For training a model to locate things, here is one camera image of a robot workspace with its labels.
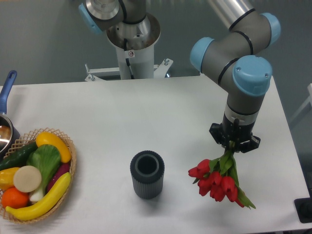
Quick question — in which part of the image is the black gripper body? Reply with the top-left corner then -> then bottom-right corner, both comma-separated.
210,115 -> 261,152

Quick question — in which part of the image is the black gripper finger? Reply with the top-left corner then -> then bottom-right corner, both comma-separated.
235,139 -> 259,153
217,133 -> 231,148

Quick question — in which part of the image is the red tulip bouquet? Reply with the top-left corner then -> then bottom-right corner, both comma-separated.
188,141 -> 256,209

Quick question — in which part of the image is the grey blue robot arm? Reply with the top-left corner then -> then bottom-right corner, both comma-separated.
78,0 -> 281,153

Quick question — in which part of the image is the dark grey ribbed vase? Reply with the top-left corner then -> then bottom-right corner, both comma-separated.
130,151 -> 165,199

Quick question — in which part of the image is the black device at edge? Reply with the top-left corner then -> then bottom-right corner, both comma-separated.
294,198 -> 312,223

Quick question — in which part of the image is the purple eggplant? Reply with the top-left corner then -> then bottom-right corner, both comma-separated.
46,163 -> 70,192

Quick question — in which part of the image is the green bok choy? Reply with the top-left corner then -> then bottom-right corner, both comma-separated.
26,144 -> 60,203

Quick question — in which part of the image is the yellow banana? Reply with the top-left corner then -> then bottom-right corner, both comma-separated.
5,172 -> 71,221

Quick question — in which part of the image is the woven wicker basket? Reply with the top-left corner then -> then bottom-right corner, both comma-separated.
0,128 -> 77,224

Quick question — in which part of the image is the beige round slice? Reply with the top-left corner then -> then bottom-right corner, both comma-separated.
13,166 -> 42,193

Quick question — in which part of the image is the green cucumber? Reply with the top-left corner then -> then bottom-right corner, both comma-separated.
0,142 -> 38,171

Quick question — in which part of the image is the yellow pepper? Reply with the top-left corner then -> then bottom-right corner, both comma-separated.
0,167 -> 20,191

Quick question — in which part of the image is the orange fruit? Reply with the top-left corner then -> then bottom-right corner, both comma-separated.
1,187 -> 29,209

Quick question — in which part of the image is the white frame at right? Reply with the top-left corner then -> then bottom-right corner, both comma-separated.
289,83 -> 312,128

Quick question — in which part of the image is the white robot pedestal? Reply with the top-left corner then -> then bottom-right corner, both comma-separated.
85,13 -> 174,81

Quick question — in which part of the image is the black cable on pedestal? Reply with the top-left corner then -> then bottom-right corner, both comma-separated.
123,38 -> 135,80

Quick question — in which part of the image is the blue handled saucepan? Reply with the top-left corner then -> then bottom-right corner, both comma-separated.
0,70 -> 20,160

